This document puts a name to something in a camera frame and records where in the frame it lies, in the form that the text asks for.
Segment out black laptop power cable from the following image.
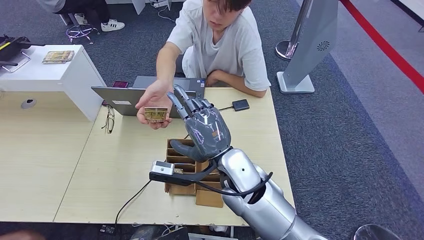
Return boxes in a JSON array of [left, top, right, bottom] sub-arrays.
[[114, 134, 191, 226]]

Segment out grey desk grommet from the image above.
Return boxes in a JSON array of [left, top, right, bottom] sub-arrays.
[[20, 98, 37, 110]]

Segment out person's left hand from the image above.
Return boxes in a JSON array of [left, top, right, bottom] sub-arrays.
[[205, 70, 221, 88]]

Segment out white storage box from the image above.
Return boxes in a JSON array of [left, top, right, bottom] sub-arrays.
[[188, 232, 239, 240]]

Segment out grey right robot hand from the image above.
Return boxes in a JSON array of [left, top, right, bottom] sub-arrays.
[[166, 84, 233, 164]]

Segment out metal wire stand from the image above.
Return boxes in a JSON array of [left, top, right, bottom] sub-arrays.
[[0, 51, 32, 74]]

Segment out eyeglasses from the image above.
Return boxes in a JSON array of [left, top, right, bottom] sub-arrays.
[[100, 105, 116, 135]]

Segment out person's right hand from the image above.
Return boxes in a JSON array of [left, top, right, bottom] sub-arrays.
[[135, 79, 174, 131]]

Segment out grey laptop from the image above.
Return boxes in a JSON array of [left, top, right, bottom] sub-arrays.
[[91, 75, 207, 119]]

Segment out small black box device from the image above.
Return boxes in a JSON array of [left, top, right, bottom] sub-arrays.
[[231, 98, 251, 112]]

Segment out stack of gold cards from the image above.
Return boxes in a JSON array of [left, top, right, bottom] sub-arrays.
[[42, 50, 76, 65]]

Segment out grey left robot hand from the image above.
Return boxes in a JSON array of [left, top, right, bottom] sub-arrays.
[[131, 225, 190, 240]]

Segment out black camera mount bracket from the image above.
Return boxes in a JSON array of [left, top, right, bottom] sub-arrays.
[[149, 160, 220, 187]]

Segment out grey kiosk stand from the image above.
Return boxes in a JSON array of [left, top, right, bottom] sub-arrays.
[[276, 0, 339, 95]]

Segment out white cabinet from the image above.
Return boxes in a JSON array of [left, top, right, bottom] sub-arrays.
[[0, 44, 108, 123]]

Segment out chrome stool base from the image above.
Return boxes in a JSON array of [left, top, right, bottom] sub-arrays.
[[59, 13, 101, 46]]

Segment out chrome stanchion post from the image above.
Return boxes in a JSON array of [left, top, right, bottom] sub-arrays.
[[274, 0, 314, 62]]

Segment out white furniture panel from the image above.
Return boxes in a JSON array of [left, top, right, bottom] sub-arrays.
[[105, 0, 147, 16]]

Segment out gold ID card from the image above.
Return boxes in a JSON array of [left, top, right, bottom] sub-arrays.
[[143, 106, 169, 123]]

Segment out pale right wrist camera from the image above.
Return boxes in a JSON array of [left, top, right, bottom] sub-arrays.
[[150, 160, 175, 176]]

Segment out wooden card organizer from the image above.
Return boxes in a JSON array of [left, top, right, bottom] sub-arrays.
[[164, 138, 229, 196]]

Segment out person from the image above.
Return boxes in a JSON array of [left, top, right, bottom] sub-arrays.
[[35, 0, 126, 33], [135, 0, 272, 131]]

